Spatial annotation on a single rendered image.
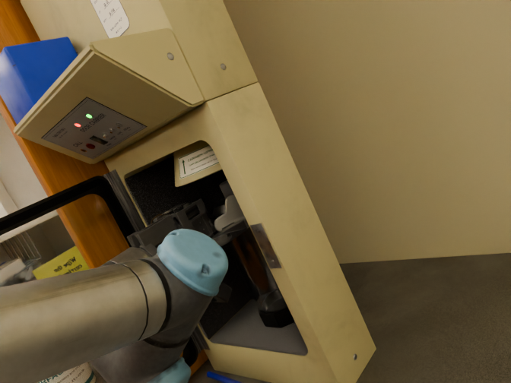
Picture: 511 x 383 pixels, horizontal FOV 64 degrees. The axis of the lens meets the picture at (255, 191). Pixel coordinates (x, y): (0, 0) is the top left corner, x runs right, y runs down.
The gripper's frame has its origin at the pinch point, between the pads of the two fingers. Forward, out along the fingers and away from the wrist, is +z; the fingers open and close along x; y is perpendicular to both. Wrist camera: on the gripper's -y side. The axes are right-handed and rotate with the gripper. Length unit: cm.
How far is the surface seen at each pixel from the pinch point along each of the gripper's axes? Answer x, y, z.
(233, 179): -13.2, 8.6, -9.6
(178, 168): 0.4, 12.6, -7.2
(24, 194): 123, 25, 8
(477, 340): -29.7, -27.8, 5.5
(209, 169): -5.9, 10.6, -6.6
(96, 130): 2.3, 22.8, -15.7
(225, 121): -15.0, 16.1, -8.0
